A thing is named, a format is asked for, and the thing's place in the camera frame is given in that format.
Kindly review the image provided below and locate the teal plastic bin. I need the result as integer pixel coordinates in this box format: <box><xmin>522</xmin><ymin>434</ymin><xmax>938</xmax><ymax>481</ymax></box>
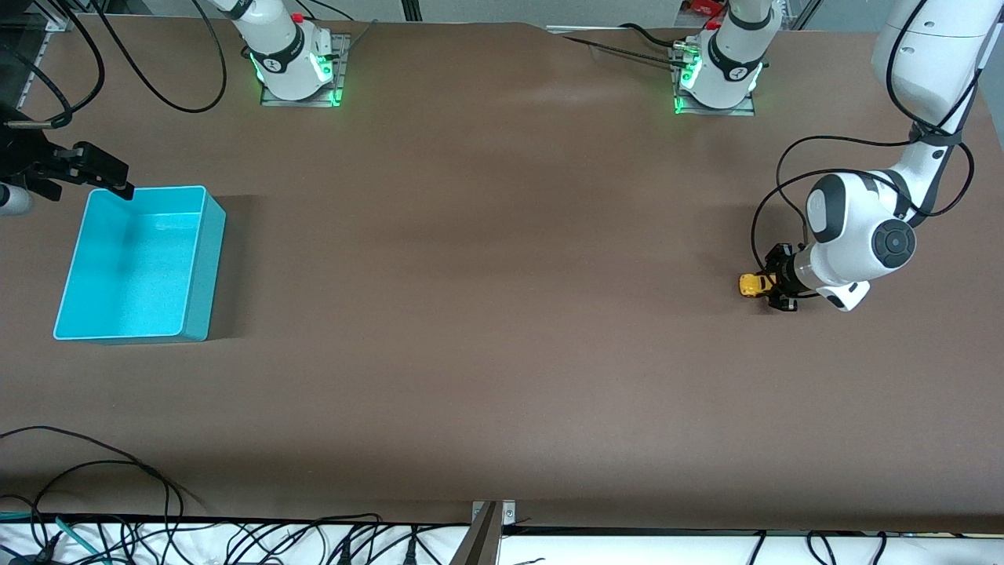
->
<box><xmin>53</xmin><ymin>185</ymin><xmax>227</xmax><ymax>344</ymax></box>

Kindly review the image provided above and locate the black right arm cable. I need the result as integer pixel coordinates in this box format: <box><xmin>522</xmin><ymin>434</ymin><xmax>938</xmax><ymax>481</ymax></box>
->
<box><xmin>88</xmin><ymin>0</ymin><xmax>228</xmax><ymax>115</ymax></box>

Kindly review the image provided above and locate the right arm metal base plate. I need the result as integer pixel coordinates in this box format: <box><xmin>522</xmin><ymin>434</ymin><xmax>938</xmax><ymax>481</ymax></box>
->
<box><xmin>260</xmin><ymin>33</ymin><xmax>351</xmax><ymax>108</ymax></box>

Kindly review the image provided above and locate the brown table cover sheet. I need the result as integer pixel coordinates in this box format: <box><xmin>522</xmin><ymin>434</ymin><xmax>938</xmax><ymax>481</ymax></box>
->
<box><xmin>0</xmin><ymin>16</ymin><xmax>1004</xmax><ymax>536</ymax></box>

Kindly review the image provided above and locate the silver metal bracket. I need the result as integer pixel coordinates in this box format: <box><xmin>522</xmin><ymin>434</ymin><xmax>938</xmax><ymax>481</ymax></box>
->
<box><xmin>471</xmin><ymin>500</ymin><xmax>517</xmax><ymax>527</ymax></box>

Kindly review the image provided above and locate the black base cable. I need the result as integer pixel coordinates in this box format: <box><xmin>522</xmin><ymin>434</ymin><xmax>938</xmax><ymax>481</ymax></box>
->
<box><xmin>561</xmin><ymin>22</ymin><xmax>695</xmax><ymax>70</ymax></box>

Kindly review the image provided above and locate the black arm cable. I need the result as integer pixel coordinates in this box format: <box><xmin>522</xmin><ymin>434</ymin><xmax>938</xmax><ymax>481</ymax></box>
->
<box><xmin>88</xmin><ymin>0</ymin><xmax>228</xmax><ymax>115</ymax></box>
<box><xmin>751</xmin><ymin>0</ymin><xmax>1004</xmax><ymax>272</ymax></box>

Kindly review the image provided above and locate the teal cable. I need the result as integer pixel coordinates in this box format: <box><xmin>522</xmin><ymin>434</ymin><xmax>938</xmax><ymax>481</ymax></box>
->
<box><xmin>0</xmin><ymin>510</ymin><xmax>92</xmax><ymax>564</ymax></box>

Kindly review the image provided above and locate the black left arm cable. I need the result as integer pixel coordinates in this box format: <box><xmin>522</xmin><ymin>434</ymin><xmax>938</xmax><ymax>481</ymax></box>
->
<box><xmin>751</xmin><ymin>0</ymin><xmax>1004</xmax><ymax>272</ymax></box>

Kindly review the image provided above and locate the grey metal bar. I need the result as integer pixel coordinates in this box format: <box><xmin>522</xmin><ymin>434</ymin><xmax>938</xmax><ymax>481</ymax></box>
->
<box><xmin>449</xmin><ymin>502</ymin><xmax>500</xmax><ymax>565</ymax></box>

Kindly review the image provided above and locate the black looping floor cable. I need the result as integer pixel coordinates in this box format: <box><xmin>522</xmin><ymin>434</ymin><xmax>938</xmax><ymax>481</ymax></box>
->
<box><xmin>0</xmin><ymin>425</ymin><xmax>206</xmax><ymax>542</ymax></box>

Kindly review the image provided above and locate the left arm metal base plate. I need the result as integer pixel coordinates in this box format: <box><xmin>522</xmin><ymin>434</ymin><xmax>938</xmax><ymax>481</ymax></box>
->
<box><xmin>673</xmin><ymin>43</ymin><xmax>758</xmax><ymax>117</ymax></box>

